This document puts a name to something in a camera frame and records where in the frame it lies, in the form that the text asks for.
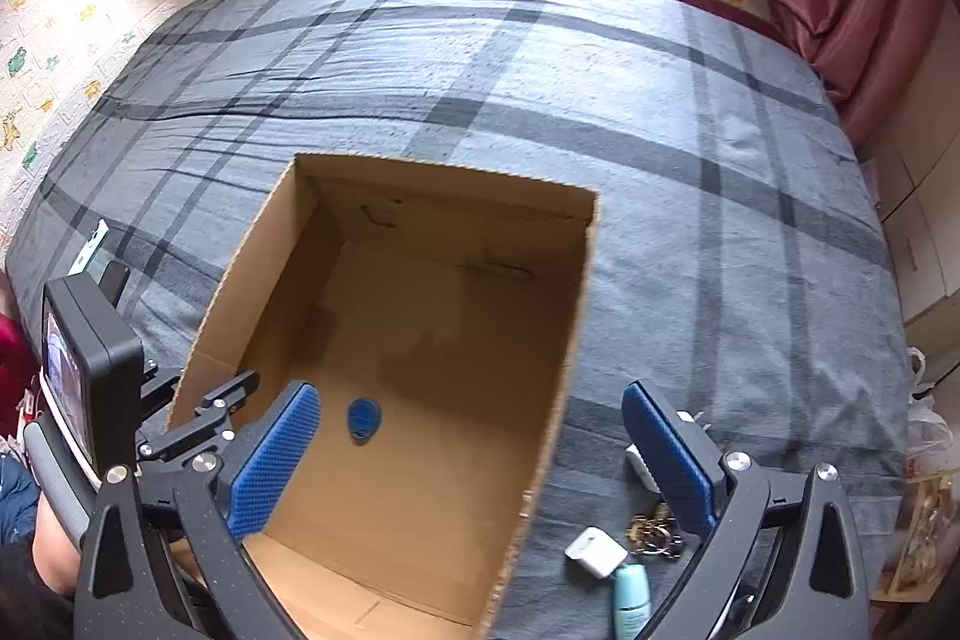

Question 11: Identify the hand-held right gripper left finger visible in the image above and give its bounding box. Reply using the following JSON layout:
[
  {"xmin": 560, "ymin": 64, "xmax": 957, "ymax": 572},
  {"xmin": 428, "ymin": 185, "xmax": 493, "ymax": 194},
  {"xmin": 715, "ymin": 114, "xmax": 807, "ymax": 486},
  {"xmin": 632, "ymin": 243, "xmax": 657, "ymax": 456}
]
[{"xmin": 71, "ymin": 380, "xmax": 323, "ymax": 640}]

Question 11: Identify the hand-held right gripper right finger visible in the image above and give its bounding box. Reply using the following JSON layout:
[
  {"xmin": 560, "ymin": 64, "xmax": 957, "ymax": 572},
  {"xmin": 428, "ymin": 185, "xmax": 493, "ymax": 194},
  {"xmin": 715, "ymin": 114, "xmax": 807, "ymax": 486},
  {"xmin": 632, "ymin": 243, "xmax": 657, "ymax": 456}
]
[{"xmin": 621, "ymin": 380, "xmax": 875, "ymax": 640}]

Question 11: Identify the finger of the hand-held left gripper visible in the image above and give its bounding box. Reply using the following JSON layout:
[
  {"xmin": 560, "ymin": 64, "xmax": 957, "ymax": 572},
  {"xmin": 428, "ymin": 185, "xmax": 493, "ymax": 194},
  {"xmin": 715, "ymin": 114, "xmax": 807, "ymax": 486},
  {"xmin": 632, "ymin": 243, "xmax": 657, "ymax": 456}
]
[
  {"xmin": 191, "ymin": 370, "xmax": 260, "ymax": 422},
  {"xmin": 135, "ymin": 413, "xmax": 235, "ymax": 462}
]

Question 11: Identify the large white charger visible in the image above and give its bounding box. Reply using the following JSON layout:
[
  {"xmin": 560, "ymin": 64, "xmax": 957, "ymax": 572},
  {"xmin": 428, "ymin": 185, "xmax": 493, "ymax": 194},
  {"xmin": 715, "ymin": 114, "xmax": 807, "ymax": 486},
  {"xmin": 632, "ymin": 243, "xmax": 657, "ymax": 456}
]
[{"xmin": 624, "ymin": 411, "xmax": 712, "ymax": 487}]

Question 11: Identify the metal keychain with tassel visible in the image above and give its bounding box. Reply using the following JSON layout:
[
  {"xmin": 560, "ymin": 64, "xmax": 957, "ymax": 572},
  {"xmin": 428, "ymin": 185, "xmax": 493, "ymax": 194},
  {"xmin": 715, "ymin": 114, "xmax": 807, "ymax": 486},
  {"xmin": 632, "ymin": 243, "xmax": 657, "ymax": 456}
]
[{"xmin": 626, "ymin": 501, "xmax": 687, "ymax": 560}]

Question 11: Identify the small white charger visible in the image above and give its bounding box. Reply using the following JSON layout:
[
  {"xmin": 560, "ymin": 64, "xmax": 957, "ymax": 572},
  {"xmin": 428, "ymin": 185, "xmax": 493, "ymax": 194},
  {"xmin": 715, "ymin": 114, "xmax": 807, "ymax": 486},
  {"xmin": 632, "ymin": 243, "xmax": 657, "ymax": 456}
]
[{"xmin": 564, "ymin": 527, "xmax": 629, "ymax": 582}]

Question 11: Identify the teal cosmetic bottle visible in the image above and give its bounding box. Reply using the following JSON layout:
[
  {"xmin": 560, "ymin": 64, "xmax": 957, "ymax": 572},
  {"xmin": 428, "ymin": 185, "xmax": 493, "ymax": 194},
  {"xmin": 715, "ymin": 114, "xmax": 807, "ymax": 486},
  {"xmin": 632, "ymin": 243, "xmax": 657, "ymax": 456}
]
[{"xmin": 611, "ymin": 563, "xmax": 652, "ymax": 640}]

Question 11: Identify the brown cardboard box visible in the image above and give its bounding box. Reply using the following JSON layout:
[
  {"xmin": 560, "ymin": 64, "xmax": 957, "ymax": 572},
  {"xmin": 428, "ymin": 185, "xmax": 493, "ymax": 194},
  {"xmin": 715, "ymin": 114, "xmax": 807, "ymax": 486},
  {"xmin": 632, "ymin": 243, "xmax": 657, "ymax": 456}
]
[{"xmin": 165, "ymin": 152, "xmax": 601, "ymax": 640}]

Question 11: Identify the person's left forearm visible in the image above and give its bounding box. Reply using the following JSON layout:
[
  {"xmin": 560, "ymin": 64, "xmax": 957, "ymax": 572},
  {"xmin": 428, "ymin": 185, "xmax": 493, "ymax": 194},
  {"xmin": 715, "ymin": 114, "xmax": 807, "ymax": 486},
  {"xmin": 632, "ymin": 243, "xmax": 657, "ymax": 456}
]
[{"xmin": 31, "ymin": 497, "xmax": 83, "ymax": 592}]

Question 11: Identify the blue oval tag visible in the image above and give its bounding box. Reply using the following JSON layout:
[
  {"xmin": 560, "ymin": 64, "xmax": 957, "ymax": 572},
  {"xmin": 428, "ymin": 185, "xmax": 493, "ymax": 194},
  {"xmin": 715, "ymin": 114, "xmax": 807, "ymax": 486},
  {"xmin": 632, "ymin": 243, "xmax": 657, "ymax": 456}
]
[{"xmin": 346, "ymin": 396, "xmax": 383, "ymax": 447}]

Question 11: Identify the red cloth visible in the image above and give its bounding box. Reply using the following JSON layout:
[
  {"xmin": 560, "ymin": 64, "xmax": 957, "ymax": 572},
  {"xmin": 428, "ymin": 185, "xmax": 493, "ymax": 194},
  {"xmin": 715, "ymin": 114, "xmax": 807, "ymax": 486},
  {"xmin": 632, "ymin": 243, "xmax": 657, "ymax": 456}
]
[{"xmin": 0, "ymin": 310, "xmax": 38, "ymax": 438}]

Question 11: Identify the teal phone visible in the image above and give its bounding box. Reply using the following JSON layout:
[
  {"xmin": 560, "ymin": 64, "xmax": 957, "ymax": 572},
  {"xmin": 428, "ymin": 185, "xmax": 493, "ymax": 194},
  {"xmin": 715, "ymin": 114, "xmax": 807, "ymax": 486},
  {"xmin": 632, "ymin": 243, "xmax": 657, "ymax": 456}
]
[{"xmin": 69, "ymin": 220, "xmax": 110, "ymax": 277}]

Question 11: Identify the blue clothing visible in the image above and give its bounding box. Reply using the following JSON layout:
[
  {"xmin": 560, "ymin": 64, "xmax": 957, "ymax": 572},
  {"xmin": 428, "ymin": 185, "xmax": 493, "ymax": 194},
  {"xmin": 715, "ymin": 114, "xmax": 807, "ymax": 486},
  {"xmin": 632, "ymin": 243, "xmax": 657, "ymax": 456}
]
[{"xmin": 0, "ymin": 452, "xmax": 42, "ymax": 547}]

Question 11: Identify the wooden shelf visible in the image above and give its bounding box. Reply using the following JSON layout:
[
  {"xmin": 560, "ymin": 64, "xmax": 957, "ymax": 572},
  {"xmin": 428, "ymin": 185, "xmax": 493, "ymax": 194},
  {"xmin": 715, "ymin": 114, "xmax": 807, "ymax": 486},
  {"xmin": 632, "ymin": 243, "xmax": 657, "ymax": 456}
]
[{"xmin": 877, "ymin": 460, "xmax": 960, "ymax": 603}]

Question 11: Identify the white plastic bag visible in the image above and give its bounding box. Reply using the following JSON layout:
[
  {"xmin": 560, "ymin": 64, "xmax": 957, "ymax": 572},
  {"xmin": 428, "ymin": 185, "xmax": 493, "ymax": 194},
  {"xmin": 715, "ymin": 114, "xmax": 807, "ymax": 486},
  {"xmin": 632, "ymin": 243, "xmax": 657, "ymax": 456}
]
[{"xmin": 904, "ymin": 347, "xmax": 960, "ymax": 461}]

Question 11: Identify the beige wardrobe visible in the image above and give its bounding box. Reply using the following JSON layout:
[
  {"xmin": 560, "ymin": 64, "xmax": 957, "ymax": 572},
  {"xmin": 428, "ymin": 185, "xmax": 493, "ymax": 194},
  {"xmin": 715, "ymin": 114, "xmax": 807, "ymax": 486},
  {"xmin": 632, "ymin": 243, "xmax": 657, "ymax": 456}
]
[{"xmin": 859, "ymin": 2, "xmax": 960, "ymax": 326}]

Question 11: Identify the grey plaid blanket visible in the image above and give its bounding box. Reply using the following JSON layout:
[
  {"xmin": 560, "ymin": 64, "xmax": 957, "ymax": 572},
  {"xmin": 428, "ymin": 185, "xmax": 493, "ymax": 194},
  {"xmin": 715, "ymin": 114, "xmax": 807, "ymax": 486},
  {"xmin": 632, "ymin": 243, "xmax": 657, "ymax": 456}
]
[{"xmin": 7, "ymin": 0, "xmax": 912, "ymax": 640}]

